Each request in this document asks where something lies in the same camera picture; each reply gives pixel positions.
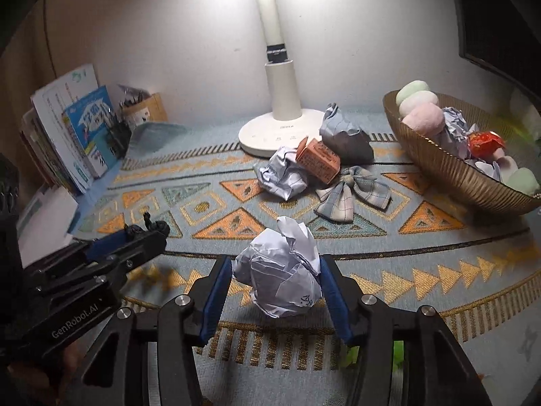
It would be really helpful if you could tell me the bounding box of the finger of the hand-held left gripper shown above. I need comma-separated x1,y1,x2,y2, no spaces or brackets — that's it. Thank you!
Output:
99,230,170,290
25,227,142,286

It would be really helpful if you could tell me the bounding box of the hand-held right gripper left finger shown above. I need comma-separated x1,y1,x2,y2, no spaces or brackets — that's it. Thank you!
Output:
72,256,234,406

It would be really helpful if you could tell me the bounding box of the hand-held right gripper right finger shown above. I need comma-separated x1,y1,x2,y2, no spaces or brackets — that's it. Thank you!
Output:
320,256,493,406

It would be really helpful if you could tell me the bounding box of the grid-lined paper ball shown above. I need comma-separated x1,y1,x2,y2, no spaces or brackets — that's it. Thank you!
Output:
319,102,375,165

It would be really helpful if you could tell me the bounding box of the brown ribbed basket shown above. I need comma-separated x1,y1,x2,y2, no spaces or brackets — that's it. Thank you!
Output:
382,89,541,216

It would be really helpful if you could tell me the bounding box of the person's left hand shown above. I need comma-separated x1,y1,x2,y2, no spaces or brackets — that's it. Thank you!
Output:
6,340,85,406

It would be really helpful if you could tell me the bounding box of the white flat notebook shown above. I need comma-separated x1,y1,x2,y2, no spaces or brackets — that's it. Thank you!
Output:
17,184,81,267

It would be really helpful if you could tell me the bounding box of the green slime toy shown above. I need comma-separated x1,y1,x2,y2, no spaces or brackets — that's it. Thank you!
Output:
338,340,406,373

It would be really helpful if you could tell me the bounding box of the patterned table cloth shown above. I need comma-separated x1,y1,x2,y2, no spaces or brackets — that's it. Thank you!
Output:
68,108,541,406

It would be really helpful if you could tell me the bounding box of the plaid fabric bow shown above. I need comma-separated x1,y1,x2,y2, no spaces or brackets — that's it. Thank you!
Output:
314,166,392,224

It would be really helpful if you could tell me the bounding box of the black pen holder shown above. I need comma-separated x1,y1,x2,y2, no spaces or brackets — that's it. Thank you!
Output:
101,108,132,157

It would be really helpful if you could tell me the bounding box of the row of upright books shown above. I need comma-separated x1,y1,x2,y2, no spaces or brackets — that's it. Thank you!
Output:
19,108,81,197

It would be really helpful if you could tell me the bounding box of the orange carton box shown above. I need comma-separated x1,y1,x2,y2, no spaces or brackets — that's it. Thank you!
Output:
295,136,341,184

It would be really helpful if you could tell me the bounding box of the wooden pen box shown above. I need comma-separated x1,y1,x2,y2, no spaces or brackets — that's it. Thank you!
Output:
120,92,167,130

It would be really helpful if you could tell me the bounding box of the bundle of pens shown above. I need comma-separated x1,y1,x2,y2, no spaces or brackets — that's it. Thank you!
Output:
116,85,150,108

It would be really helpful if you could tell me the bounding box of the stack of books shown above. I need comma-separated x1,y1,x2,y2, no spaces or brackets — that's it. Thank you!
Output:
30,64,100,187

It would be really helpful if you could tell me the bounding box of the three-ball dango plush toy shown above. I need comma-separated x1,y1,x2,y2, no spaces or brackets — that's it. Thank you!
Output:
492,156,541,197
395,80,445,142

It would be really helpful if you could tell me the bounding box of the white desk lamp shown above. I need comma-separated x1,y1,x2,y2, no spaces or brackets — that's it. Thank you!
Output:
238,0,326,156

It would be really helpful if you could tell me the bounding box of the orange snack packet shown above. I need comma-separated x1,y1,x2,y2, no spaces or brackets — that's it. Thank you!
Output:
467,130,505,159

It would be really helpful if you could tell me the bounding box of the dark framed panel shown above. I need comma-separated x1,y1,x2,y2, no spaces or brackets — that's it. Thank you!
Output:
448,0,541,94

